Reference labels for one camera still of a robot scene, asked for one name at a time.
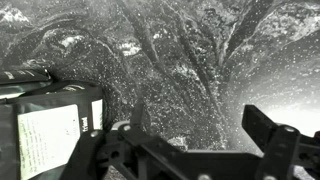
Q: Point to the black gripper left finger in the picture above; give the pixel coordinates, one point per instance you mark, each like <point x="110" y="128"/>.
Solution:
<point x="110" y="156"/>

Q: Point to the black green label printer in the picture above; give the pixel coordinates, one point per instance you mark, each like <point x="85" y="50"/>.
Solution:
<point x="46" y="140"/>

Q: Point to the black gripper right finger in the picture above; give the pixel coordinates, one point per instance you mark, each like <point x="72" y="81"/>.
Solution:
<point x="283" y="150"/>

